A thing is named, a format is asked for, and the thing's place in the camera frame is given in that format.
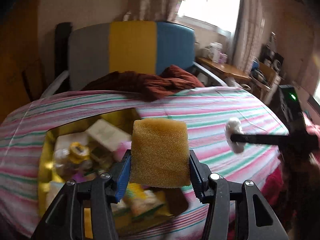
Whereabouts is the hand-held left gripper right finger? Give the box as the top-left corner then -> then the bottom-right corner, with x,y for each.
189,149 -> 289,240

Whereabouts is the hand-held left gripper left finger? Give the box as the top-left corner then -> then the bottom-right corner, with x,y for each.
31,149 -> 132,240

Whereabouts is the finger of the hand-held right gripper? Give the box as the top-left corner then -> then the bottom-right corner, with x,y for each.
230,134 -> 288,147

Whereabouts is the white plastic bag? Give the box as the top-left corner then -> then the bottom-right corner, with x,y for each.
224,117 -> 245,154

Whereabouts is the yellow sponge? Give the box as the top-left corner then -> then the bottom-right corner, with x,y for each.
129,119 -> 192,188

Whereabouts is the gold lined gift box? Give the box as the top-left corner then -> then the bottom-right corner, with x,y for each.
37,108 -> 189,230

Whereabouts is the green yellow snack packet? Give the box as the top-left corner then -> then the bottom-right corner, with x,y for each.
124,182 -> 167,222

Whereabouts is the cluttered wooden shelf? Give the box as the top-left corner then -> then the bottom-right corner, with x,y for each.
250,32 -> 285,103

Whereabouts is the cream cardboard box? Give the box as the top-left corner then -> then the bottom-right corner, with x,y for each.
85,119 -> 132,152

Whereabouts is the white box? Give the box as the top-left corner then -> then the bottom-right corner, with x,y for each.
54,132 -> 92,153

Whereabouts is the wooden bedside table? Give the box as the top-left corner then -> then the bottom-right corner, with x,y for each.
196,56 -> 252,82

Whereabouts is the beige curtain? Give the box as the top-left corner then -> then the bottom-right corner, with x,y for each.
124,0 -> 187,23
232,0 -> 265,73

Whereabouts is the white carton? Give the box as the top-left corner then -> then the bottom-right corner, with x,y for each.
207,42 -> 223,63

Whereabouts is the brown blanket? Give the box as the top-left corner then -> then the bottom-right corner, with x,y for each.
81,64 -> 205,102

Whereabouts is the grey yellow blue chair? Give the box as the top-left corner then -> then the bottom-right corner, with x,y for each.
68,20 -> 196,91

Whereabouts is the window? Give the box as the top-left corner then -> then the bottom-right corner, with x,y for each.
176,0 -> 242,34

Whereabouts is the wooden wardrobe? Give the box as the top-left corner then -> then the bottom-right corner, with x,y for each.
0,0 -> 58,120

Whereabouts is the white bed rail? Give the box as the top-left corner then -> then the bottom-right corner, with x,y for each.
40,70 -> 69,98
192,61 -> 227,87

